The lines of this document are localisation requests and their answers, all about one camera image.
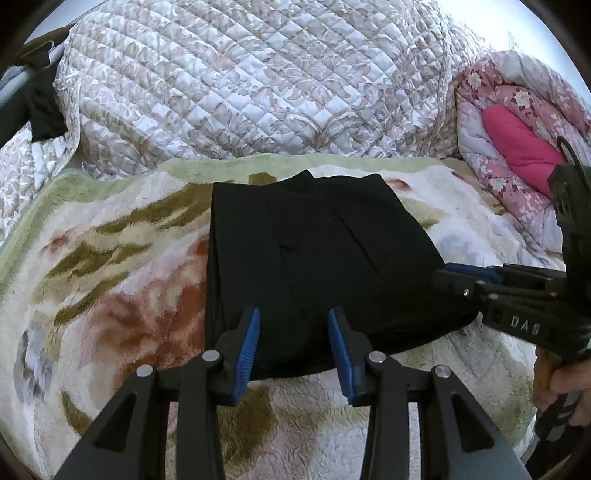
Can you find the floral fleece blanket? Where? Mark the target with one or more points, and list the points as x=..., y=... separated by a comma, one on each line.
x=115, y=277

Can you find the black pants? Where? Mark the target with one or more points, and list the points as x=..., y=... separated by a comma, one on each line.
x=323, y=254

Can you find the person's right hand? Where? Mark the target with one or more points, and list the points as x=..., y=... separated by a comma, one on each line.
x=570, y=383

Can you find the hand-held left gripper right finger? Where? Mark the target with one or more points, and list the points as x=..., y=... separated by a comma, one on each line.
x=341, y=355

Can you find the dark clothing at bed corner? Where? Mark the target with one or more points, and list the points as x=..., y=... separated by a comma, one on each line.
x=32, y=64

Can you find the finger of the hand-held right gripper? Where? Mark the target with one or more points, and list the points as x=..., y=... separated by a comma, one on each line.
x=475, y=271
x=461, y=288

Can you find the pink floral comforter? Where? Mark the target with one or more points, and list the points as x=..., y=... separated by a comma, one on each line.
x=508, y=201

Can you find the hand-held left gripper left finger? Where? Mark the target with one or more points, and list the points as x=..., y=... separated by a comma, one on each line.
x=247, y=350

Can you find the beige quilted bedspread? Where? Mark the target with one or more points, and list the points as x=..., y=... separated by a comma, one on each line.
x=254, y=78

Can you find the plain pink cloth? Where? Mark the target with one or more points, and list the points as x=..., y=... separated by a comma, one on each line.
x=521, y=147

